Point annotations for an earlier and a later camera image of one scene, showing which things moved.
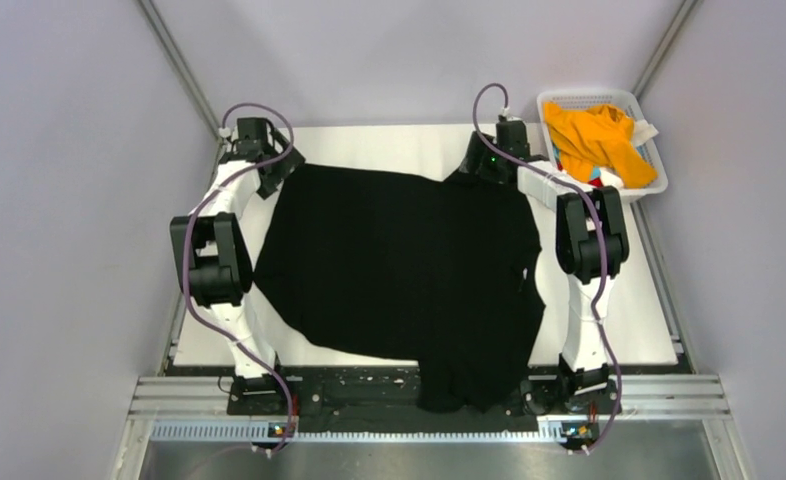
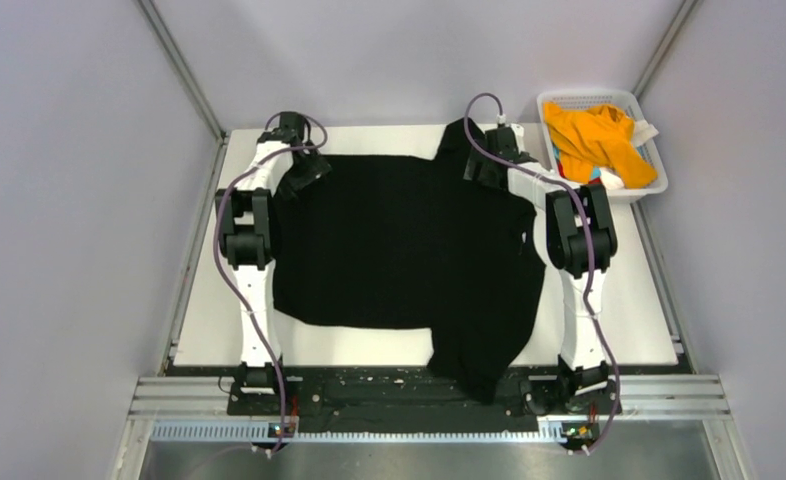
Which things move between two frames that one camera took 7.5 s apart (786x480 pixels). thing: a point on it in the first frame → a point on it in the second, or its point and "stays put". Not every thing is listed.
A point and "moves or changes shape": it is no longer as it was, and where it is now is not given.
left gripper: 287,164 → 316,168
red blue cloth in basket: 596,176 stays put
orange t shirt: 594,139 stays put
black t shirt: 438,274 moves or changes shape
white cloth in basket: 643,132 stays put
